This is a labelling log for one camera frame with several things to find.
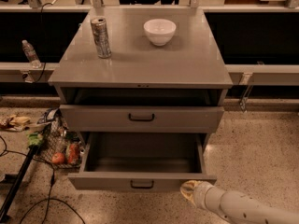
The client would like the snack bags pile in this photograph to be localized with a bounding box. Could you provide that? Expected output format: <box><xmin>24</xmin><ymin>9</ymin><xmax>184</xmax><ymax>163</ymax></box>
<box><xmin>0</xmin><ymin>115</ymin><xmax>30</xmax><ymax>132</ymax></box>

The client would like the grey metal drawer cabinet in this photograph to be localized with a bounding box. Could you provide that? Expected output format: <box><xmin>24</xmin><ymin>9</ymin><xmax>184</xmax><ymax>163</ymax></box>
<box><xmin>48</xmin><ymin>7</ymin><xmax>234</xmax><ymax>151</ymax></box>

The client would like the clear plastic water bottle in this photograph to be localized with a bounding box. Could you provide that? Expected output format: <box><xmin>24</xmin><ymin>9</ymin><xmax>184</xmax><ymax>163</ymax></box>
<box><xmin>22</xmin><ymin>40</ymin><xmax>42</xmax><ymax>69</ymax></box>

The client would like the white ceramic bowl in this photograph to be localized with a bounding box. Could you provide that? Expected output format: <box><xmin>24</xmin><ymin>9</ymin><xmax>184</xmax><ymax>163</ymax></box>
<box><xmin>143</xmin><ymin>19</ymin><xmax>177</xmax><ymax>46</ymax></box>

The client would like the silver tall drink can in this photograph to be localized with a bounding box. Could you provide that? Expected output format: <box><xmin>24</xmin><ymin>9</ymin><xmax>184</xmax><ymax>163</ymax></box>
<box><xmin>90</xmin><ymin>16</ymin><xmax>111</xmax><ymax>59</ymax></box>

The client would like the black floor cable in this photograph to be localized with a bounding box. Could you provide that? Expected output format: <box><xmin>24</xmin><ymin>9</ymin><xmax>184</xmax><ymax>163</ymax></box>
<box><xmin>0</xmin><ymin>135</ymin><xmax>86</xmax><ymax>224</ymax></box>

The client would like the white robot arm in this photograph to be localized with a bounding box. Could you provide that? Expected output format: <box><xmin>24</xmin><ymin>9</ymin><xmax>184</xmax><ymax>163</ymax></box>
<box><xmin>180</xmin><ymin>180</ymin><xmax>299</xmax><ymax>224</ymax></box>

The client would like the black metal stand bar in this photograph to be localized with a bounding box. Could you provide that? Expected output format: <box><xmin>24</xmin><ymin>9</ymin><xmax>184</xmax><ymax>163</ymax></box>
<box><xmin>0</xmin><ymin>147</ymin><xmax>37</xmax><ymax>224</ymax></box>

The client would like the metal rail bracket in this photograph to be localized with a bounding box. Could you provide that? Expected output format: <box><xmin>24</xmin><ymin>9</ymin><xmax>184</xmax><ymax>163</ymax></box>
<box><xmin>239</xmin><ymin>73</ymin><xmax>253</xmax><ymax>112</ymax></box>

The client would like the grey drawer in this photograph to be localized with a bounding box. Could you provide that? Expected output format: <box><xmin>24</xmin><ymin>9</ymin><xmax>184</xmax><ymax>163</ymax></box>
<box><xmin>60</xmin><ymin>105</ymin><xmax>224</xmax><ymax>133</ymax></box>
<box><xmin>68</xmin><ymin>133</ymin><xmax>217</xmax><ymax>192</ymax></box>

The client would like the red apple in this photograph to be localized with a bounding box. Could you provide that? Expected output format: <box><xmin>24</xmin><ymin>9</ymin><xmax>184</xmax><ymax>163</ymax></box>
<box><xmin>51</xmin><ymin>152</ymin><xmax>65</xmax><ymax>165</ymax></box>

